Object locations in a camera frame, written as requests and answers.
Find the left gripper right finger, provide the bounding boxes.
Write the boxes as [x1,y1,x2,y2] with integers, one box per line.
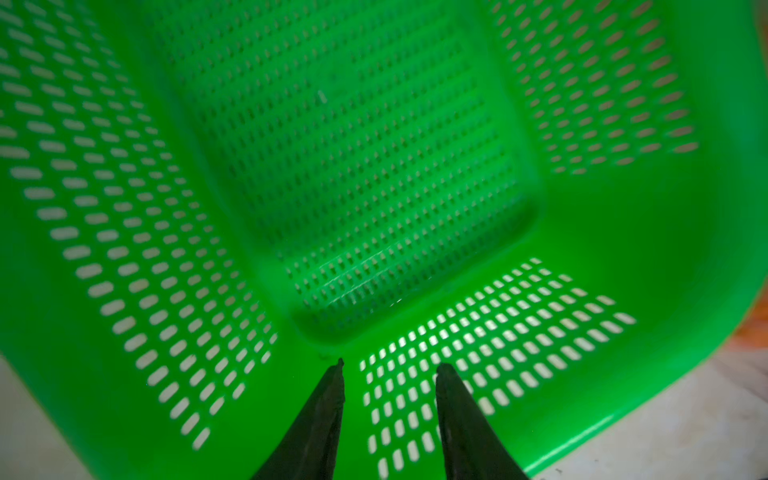
[436,363,528,480]

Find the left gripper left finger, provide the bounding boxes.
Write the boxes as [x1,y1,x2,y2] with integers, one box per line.
[252,359,345,479]

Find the green plastic basket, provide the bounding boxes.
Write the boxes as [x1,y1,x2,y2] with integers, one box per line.
[1,1,767,479]

